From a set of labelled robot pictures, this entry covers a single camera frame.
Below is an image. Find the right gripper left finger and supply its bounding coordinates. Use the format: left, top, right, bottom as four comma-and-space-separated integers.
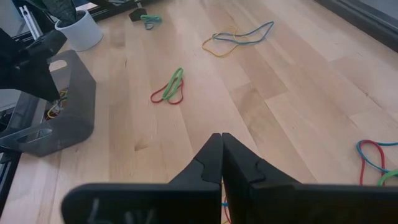
60, 133, 224, 224

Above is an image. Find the white plant pot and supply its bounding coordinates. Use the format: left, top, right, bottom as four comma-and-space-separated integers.
54, 9, 104, 52

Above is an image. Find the translucent grey plastic bin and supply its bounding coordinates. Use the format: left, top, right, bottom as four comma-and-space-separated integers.
0, 49, 97, 158

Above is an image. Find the green artificial succulent plant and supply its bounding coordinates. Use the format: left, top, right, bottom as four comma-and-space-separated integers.
29, 0, 78, 24

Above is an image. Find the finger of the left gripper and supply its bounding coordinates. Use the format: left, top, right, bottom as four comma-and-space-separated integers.
18, 67, 60, 102

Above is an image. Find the silver aluminium bracket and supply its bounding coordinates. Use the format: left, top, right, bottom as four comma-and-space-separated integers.
17, 4, 43, 40

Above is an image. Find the small black clip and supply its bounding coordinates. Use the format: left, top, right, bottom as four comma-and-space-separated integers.
128, 8, 147, 22

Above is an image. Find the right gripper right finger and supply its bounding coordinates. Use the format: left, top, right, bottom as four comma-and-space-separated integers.
221, 133, 398, 224

